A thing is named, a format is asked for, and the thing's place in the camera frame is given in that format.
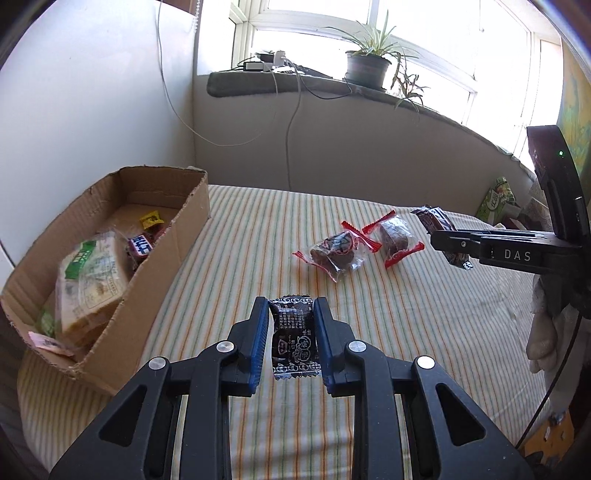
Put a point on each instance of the red packet with brown cake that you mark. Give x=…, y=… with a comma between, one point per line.
x=397, y=237

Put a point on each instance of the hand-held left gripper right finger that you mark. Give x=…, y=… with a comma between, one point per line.
x=323, y=355

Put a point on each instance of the brown chocolate bar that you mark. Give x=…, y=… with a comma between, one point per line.
x=141, y=244
x=434, y=219

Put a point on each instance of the black snack packet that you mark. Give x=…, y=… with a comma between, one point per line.
x=293, y=337

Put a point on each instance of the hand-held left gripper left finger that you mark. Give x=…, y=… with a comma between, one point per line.
x=259, y=350

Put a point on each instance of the yellow-green wall poster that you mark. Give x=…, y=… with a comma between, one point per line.
x=575, y=101

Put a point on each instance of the green snack bag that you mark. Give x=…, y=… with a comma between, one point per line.
x=496, y=201

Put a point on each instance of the cardboard box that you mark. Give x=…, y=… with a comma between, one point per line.
x=175, y=240

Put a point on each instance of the pink snack packet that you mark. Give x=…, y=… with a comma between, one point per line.
x=51, y=344

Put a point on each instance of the potted spider plant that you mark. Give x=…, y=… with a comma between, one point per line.
x=367, y=69

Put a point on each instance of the white power strip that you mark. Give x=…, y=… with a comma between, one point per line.
x=263, y=63

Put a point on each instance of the green snack packet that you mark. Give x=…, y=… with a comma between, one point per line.
x=46, y=322

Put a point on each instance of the person's right hand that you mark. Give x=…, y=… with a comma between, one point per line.
x=549, y=332

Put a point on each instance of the yellow candy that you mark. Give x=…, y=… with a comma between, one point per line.
x=151, y=219

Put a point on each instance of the white window frame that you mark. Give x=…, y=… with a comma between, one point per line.
x=438, y=41

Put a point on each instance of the bread packet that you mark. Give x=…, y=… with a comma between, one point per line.
x=92, y=286

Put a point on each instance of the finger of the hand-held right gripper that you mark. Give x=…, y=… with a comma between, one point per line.
x=508, y=254

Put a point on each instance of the red packet of dark plums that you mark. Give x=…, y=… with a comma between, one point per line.
x=337, y=254

